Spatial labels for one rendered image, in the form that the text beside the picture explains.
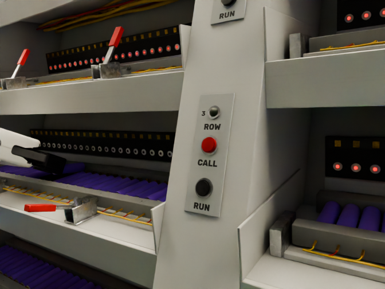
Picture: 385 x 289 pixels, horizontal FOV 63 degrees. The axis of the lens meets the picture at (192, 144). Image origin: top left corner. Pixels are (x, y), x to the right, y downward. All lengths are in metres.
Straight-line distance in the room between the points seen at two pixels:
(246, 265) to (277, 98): 0.16
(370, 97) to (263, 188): 0.12
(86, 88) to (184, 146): 0.21
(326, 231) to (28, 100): 0.51
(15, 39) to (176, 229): 0.72
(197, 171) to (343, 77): 0.16
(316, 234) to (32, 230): 0.40
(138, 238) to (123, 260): 0.03
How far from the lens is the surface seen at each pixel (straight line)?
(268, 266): 0.32
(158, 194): 0.46
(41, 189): 0.60
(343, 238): 0.33
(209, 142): 0.31
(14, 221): 0.58
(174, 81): 0.37
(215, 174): 0.30
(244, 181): 0.29
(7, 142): 0.54
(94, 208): 0.47
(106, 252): 0.41
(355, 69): 0.30
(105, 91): 0.45
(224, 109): 0.31
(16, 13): 0.78
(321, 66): 0.30
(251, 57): 0.32
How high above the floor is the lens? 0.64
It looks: 8 degrees up
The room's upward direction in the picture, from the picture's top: 8 degrees clockwise
